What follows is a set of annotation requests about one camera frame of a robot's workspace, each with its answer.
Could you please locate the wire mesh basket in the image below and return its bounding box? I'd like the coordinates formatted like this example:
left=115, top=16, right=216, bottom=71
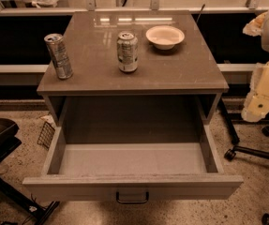
left=37, top=122, right=55, bottom=149

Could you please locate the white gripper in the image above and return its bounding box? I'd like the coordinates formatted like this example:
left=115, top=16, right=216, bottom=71
left=241, top=10, right=269, bottom=122

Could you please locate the open top drawer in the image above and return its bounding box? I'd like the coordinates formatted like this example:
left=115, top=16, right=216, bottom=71
left=22, top=95, right=245, bottom=203

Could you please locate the black office chair base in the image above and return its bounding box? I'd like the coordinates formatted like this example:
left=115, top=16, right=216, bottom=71
left=217, top=98, right=269, bottom=225

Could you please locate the slim redbull can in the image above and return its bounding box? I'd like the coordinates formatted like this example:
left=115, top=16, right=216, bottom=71
left=44, top=34, right=73, bottom=80

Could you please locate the black chair at left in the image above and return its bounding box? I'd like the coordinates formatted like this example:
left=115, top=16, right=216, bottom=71
left=0, top=99, right=61, bottom=225

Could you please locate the black drawer handle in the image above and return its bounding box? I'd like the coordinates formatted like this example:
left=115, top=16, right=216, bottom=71
left=115, top=191, right=149, bottom=204

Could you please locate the white bowl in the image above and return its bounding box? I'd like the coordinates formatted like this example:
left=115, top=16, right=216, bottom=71
left=146, top=25, right=185, bottom=50

